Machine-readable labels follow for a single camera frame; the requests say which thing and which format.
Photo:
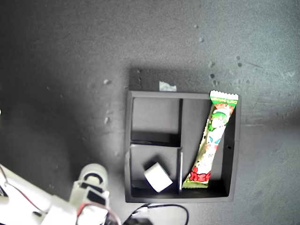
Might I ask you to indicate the white tape roll green core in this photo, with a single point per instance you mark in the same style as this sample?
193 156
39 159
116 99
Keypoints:
158 178

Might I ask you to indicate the black compartment tray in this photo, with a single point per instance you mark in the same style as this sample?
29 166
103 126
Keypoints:
154 117

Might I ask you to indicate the green cartoon snack bar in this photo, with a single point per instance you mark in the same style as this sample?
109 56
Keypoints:
211 140

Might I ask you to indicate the white tape scrap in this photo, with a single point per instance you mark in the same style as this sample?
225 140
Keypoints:
167 86

